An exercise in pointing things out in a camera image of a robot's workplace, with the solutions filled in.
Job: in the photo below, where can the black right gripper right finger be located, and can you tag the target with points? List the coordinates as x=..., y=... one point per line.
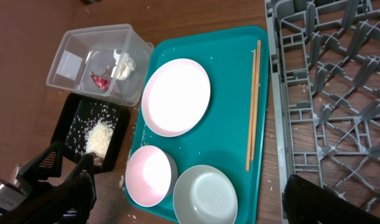
x=305, y=202

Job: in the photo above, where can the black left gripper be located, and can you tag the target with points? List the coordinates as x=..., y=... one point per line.
x=32, y=178

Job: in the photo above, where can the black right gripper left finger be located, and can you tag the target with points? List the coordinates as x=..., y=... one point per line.
x=72, y=200

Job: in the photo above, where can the brown food scrap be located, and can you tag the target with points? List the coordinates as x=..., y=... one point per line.
x=97, y=160

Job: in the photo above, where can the pile of white rice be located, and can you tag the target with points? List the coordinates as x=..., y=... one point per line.
x=91, y=129

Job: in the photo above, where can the wooden chopstick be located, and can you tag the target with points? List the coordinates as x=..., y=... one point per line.
x=256, y=74
x=250, y=127

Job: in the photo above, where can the pink bowl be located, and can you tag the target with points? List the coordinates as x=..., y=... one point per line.
x=150, y=176

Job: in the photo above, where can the grey bowl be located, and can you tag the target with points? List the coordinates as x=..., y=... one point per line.
x=203, y=195

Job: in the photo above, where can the red snack wrapper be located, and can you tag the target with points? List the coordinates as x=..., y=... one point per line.
x=101, y=82

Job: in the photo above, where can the white napkin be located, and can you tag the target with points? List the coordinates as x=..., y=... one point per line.
x=125, y=65

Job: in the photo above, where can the pink round plate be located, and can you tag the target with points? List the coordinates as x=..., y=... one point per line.
x=176, y=97

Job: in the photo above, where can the black waste tray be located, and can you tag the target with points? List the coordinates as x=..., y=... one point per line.
x=65, y=120

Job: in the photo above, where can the grey dishwasher rack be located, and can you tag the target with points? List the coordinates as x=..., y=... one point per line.
x=325, y=70

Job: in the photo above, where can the clear plastic bin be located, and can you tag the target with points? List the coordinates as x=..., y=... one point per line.
x=91, y=49

